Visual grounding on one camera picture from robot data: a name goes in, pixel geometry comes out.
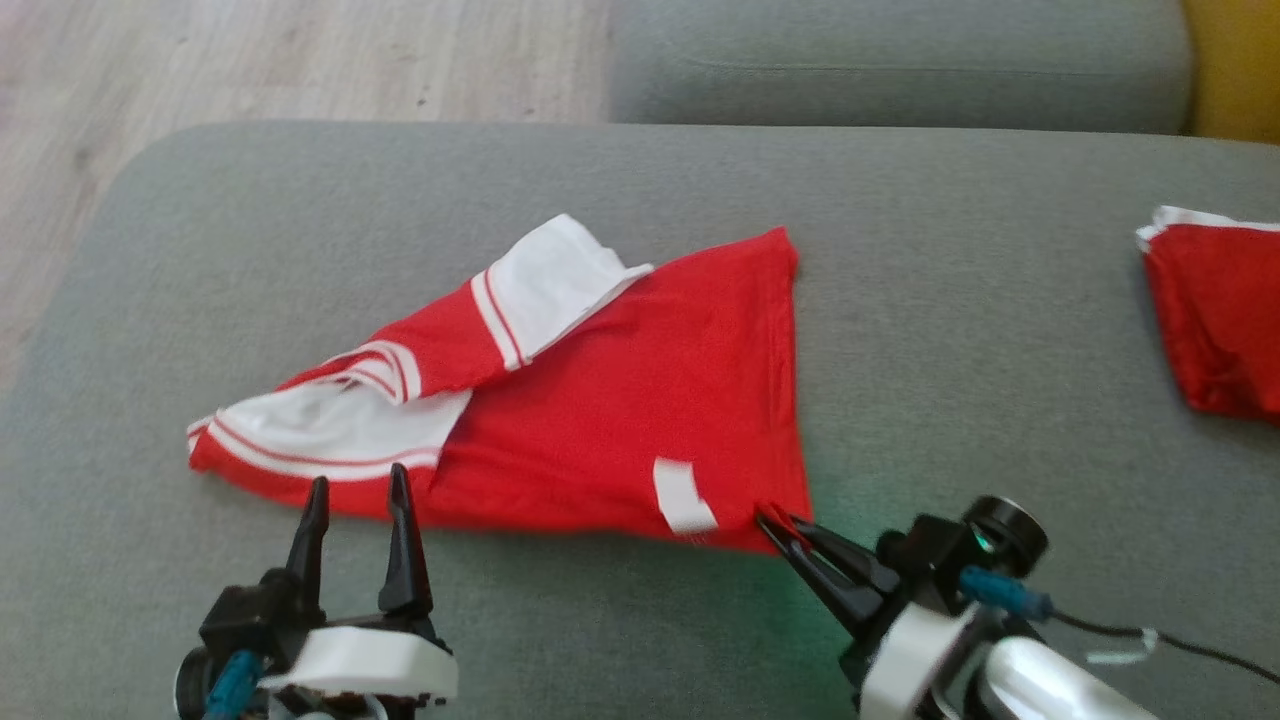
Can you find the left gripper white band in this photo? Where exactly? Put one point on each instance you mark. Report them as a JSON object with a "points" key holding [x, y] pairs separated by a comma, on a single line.
{"points": [[350, 660]]}

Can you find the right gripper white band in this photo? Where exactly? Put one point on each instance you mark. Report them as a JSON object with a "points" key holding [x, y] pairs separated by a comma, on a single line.
{"points": [[915, 640]]}

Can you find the red T-shirt with white sleeves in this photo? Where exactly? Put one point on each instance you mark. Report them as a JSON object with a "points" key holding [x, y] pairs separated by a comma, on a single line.
{"points": [[650, 400]]}

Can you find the red shorts with white stripes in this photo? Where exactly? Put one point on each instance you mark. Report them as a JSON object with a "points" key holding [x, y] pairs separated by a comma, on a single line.
{"points": [[1220, 320]]}

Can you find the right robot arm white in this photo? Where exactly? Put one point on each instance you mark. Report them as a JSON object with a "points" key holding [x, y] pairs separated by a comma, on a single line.
{"points": [[1050, 690]]}

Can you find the large grey sofa seat cushion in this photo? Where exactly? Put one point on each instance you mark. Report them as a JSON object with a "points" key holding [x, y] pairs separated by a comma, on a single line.
{"points": [[950, 330]]}

